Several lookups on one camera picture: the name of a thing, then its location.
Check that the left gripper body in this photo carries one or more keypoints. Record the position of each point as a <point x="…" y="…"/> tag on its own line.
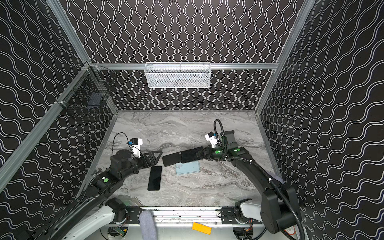
<point x="147" y="159"/>

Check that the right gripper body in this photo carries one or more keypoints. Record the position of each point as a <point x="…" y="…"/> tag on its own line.
<point x="205" y="152"/>

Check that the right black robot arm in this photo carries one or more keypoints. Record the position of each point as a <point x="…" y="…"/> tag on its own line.
<point x="279" y="205"/>

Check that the grey cloth roll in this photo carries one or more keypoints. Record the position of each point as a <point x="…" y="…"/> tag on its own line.
<point x="148" y="226"/>

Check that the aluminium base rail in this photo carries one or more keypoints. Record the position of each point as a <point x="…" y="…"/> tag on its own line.
<point x="164" y="217"/>

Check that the black phone case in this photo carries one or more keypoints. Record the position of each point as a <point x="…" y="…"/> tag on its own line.
<point x="183" y="157"/>

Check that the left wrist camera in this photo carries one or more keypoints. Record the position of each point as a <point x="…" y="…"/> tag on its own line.
<point x="135" y="146"/>

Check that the yellow card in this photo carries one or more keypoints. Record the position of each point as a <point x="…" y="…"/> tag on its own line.
<point x="202" y="228"/>

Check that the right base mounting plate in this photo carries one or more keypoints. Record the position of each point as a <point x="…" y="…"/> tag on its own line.
<point x="234" y="215"/>

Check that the base mounting plate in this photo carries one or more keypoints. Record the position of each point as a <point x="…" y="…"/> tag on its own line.
<point x="234" y="215"/>
<point x="129" y="216"/>

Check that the white mesh basket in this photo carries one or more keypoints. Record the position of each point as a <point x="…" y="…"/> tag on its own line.
<point x="178" y="75"/>

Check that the black phone screen up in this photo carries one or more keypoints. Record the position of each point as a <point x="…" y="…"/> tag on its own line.
<point x="155" y="178"/>

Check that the light teal phone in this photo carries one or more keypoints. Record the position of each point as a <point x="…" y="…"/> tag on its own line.
<point x="187" y="168"/>

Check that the black wire basket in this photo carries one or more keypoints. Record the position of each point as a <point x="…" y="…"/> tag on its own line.
<point x="89" y="99"/>

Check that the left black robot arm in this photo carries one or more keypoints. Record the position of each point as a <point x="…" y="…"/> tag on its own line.
<point x="123" y="165"/>

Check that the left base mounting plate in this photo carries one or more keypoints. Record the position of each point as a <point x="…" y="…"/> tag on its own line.
<point x="129" y="216"/>

